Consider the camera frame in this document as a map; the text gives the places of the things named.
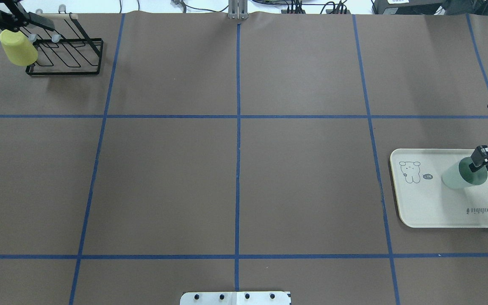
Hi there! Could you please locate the yellow plastic cup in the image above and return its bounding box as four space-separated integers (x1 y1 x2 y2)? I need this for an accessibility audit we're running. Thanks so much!
0 30 38 67

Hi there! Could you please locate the green plastic cup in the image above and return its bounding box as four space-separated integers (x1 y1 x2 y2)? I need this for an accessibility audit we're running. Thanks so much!
441 157 488 189

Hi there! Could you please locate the aluminium frame post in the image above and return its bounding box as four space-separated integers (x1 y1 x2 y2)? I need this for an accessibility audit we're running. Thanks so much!
228 0 249 20

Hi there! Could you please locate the black wire cup rack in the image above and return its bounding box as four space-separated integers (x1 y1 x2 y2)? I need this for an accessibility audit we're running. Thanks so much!
21 8 104 77

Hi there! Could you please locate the cream rabbit tray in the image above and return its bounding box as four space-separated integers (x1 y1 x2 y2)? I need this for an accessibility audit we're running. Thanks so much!
389 149 488 228

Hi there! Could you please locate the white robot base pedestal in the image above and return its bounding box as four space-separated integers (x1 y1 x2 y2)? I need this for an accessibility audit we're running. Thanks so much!
180 291 292 305

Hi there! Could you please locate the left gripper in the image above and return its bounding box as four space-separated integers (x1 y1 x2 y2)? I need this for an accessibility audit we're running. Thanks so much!
0 0 30 32

